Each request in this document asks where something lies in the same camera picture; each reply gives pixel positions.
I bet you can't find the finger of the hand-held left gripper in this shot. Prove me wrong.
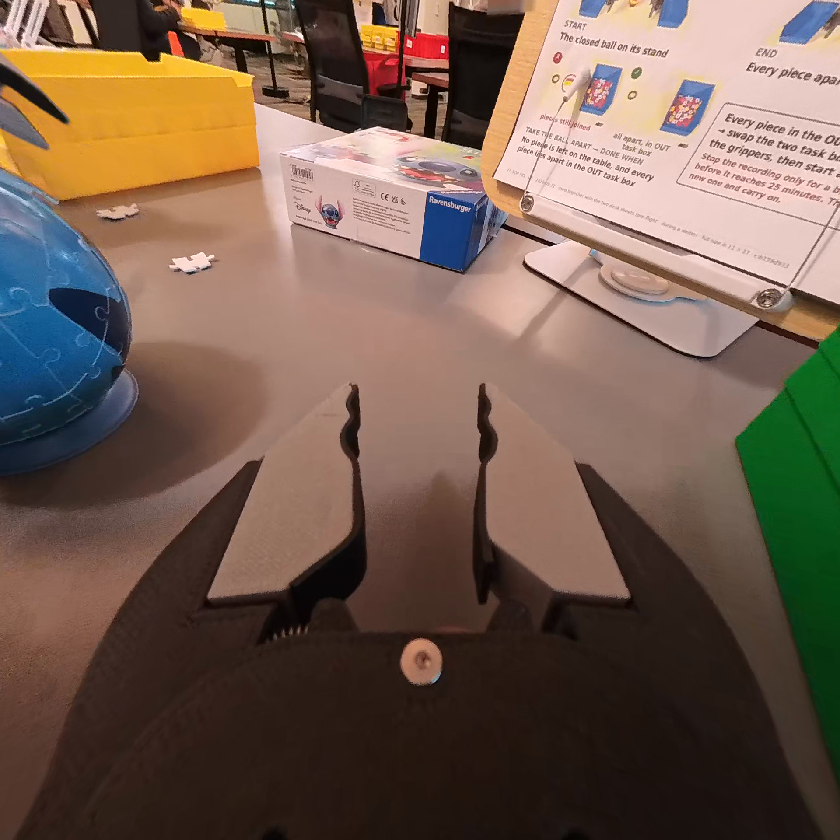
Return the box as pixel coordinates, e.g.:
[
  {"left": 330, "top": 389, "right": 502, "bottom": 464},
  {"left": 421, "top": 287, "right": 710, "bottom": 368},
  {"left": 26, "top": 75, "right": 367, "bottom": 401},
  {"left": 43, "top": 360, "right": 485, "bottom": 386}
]
[{"left": 0, "top": 56, "right": 70, "bottom": 150}]

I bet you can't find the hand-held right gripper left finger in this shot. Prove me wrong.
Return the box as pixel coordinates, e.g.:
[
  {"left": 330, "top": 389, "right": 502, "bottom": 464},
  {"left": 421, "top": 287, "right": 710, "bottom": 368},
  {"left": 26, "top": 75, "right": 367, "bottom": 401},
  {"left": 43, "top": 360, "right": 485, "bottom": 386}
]
[{"left": 206, "top": 384, "right": 366, "bottom": 641}]

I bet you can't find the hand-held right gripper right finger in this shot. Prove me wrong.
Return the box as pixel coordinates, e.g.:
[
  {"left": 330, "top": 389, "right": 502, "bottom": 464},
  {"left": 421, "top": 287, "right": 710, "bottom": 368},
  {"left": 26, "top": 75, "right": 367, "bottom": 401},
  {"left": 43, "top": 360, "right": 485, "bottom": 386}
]
[{"left": 474, "top": 384, "right": 631, "bottom": 624}]

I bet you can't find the blue puzzle ball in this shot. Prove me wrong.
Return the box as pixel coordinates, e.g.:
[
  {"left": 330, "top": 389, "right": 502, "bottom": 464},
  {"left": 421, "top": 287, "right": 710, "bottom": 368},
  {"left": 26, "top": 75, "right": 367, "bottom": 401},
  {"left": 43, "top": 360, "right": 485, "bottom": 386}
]
[{"left": 0, "top": 167, "right": 133, "bottom": 448}]

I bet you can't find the blue round ball stand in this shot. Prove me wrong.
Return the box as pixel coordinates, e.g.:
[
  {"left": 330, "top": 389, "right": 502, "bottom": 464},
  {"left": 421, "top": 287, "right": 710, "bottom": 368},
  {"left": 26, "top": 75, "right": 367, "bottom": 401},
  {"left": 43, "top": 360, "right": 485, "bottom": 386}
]
[{"left": 0, "top": 369, "right": 140, "bottom": 477}]

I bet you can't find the white and blue puzzle box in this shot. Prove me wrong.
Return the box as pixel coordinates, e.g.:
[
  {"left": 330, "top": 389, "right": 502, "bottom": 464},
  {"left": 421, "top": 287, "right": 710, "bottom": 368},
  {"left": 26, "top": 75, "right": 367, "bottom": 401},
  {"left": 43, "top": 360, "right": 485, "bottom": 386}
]
[{"left": 280, "top": 127, "right": 508, "bottom": 274}]

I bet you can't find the yellow plastic bin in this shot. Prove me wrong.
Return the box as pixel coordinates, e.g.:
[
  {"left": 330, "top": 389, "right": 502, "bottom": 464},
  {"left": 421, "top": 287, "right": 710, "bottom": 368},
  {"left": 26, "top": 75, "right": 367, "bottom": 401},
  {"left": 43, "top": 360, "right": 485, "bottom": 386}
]
[{"left": 0, "top": 49, "right": 261, "bottom": 202}]

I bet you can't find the wooden background table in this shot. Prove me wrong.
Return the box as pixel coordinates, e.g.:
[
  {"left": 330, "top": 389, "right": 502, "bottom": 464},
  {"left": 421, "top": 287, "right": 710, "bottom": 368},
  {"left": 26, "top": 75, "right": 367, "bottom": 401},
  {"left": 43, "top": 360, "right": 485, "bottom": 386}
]
[{"left": 176, "top": 25, "right": 279, "bottom": 74}]

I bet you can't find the instruction sheet on stand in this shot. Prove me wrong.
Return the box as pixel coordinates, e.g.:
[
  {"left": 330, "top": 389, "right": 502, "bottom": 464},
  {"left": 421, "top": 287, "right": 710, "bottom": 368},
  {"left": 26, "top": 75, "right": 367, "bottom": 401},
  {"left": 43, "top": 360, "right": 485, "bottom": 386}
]
[{"left": 481, "top": 0, "right": 840, "bottom": 359}]

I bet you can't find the green plastic bin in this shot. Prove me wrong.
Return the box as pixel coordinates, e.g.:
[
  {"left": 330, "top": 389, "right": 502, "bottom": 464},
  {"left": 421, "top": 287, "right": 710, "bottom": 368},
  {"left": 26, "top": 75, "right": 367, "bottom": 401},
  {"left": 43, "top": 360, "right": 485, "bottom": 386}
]
[{"left": 735, "top": 327, "right": 840, "bottom": 765}]

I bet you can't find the black office chair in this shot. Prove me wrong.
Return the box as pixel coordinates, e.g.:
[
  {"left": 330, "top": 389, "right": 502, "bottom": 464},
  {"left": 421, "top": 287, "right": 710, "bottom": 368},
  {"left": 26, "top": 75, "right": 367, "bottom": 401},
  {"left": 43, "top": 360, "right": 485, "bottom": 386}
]
[
  {"left": 293, "top": 0, "right": 413, "bottom": 133},
  {"left": 441, "top": 0, "right": 526, "bottom": 151}
]

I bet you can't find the stack of red bins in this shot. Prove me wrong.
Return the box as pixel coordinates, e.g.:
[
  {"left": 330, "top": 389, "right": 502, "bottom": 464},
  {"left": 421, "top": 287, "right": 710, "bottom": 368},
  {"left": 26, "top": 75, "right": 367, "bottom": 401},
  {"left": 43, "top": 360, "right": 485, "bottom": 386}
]
[{"left": 363, "top": 31, "right": 451, "bottom": 96}]

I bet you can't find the printed instruction sheet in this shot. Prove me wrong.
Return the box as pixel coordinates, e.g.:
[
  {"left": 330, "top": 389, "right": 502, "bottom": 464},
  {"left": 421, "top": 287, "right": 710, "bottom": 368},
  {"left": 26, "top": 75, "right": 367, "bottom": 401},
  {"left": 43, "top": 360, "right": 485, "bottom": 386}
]
[{"left": 493, "top": 0, "right": 840, "bottom": 307}]

